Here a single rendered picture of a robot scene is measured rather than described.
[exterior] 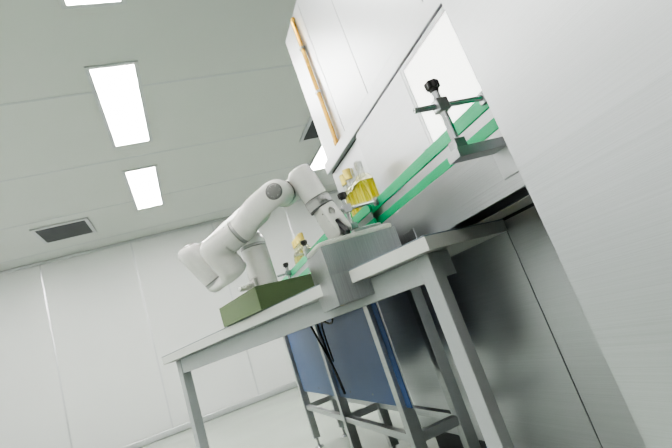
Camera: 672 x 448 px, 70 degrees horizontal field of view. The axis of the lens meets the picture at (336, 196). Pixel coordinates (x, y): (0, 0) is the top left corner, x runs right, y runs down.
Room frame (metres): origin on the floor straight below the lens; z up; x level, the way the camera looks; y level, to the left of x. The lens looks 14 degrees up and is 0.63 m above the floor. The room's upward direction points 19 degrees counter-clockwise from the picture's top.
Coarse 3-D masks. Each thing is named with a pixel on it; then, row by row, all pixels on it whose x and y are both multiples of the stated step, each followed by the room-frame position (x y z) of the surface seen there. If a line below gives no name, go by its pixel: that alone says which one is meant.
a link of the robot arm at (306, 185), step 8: (296, 168) 1.28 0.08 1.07; (304, 168) 1.28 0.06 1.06; (288, 176) 1.30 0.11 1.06; (296, 176) 1.28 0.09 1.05; (304, 176) 1.28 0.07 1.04; (312, 176) 1.29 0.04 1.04; (296, 184) 1.29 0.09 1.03; (304, 184) 1.28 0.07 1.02; (312, 184) 1.29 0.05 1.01; (320, 184) 1.30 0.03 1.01; (296, 192) 1.32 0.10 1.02; (304, 192) 1.29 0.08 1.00; (312, 192) 1.29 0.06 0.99; (320, 192) 1.29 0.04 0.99; (296, 200) 1.36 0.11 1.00; (304, 200) 1.30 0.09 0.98
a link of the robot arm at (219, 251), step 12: (228, 228) 1.32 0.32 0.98; (216, 240) 1.32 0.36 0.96; (228, 240) 1.32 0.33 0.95; (204, 252) 1.33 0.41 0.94; (216, 252) 1.33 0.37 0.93; (228, 252) 1.34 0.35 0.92; (216, 264) 1.34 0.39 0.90; (228, 264) 1.35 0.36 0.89; (240, 264) 1.37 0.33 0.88; (228, 276) 1.36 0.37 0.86; (216, 288) 1.43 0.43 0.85
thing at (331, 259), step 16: (352, 240) 1.25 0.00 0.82; (368, 240) 1.27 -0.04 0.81; (384, 240) 1.28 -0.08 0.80; (400, 240) 1.41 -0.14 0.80; (320, 256) 1.24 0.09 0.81; (336, 256) 1.23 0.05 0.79; (352, 256) 1.24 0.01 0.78; (368, 256) 1.26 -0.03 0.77; (320, 272) 1.28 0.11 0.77; (336, 272) 1.22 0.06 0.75
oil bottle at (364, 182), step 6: (360, 174) 1.62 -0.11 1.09; (366, 174) 1.62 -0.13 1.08; (360, 180) 1.61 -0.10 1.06; (366, 180) 1.61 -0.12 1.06; (372, 180) 1.62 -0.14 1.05; (360, 186) 1.61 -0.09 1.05; (366, 186) 1.61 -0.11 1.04; (372, 186) 1.62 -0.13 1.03; (360, 192) 1.63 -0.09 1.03; (366, 192) 1.61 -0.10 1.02; (372, 192) 1.61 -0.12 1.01; (378, 192) 1.62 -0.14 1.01; (360, 198) 1.65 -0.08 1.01; (366, 198) 1.61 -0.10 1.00; (372, 198) 1.61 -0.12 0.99
